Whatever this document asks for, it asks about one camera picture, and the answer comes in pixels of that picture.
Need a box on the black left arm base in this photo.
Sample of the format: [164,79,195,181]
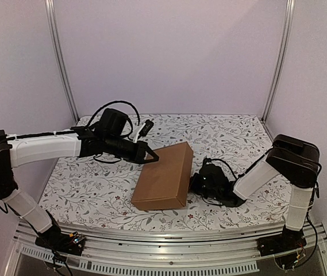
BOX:
[35,211,86,256]

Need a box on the left rear aluminium frame post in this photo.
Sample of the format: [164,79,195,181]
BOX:
[44,0,80,122]

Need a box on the aluminium frame post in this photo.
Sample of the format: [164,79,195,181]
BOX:
[261,0,295,124]
[44,0,80,122]

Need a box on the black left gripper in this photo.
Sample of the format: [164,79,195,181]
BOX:
[105,134,160,165]

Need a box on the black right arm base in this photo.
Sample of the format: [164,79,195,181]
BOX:
[256,227,307,270]

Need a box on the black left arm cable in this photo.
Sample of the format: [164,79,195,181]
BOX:
[87,100,141,130]

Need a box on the right rear aluminium frame post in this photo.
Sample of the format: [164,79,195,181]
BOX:
[261,0,295,124]

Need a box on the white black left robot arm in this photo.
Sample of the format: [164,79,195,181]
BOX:
[0,105,159,250]

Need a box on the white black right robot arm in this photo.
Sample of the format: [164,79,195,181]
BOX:
[188,135,322,251]

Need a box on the front aluminium rail frame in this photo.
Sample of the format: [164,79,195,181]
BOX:
[4,221,327,275]

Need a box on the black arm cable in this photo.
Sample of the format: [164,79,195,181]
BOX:
[209,157,247,181]
[87,100,141,130]

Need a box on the brown cardboard box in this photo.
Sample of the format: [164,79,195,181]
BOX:
[131,142,194,211]

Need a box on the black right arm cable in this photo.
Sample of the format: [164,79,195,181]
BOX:
[209,157,247,181]

